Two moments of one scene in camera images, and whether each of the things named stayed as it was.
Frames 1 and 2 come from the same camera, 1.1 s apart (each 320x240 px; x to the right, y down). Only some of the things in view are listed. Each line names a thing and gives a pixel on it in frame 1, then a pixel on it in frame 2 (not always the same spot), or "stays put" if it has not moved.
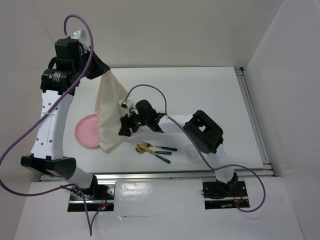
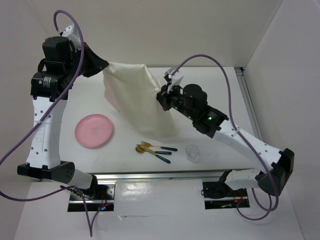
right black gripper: [126, 123] → [163, 96]
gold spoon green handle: [138, 149] stays put
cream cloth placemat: [112, 92] → [132, 90]
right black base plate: [221, 195] stays put
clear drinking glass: [192, 154] stays put
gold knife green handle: [144, 149] stays put
